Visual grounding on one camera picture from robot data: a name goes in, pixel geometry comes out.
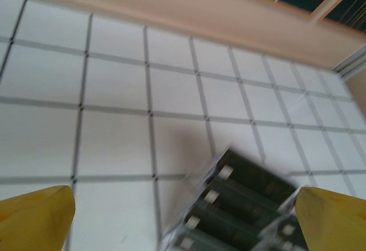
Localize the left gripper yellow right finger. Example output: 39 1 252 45
296 187 366 251

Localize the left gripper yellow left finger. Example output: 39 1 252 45
0 185 76 251

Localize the dark credit card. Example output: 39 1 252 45
182 208 271 236
218 149 298 203
173 229 262 251
202 189 284 220

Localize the clear acrylic card stand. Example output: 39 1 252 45
158 145 311 251

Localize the aluminium corner post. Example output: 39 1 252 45
331 45 366 79

